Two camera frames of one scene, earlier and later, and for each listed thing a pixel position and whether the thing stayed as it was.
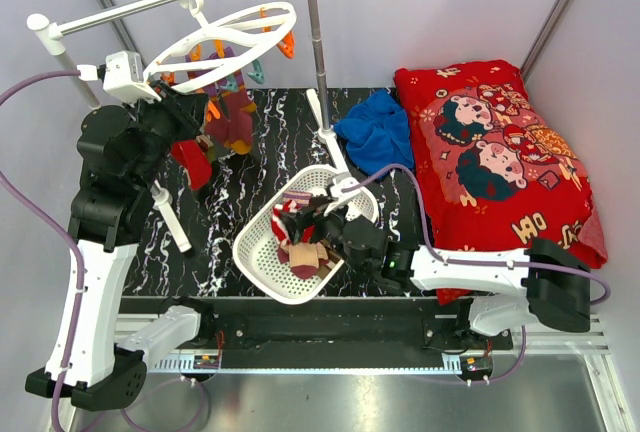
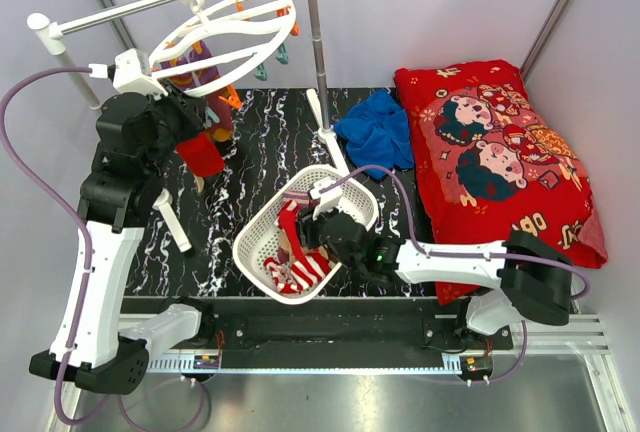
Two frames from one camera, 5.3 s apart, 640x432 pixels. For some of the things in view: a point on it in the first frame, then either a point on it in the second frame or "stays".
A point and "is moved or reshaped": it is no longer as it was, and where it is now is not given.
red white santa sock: [279, 229] -> [304, 270]
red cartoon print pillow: [494, 171] stays
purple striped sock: [230, 120] is moved or reshaped
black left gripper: [187, 109] stays
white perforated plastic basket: [256, 255] stays
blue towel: [378, 135] stays
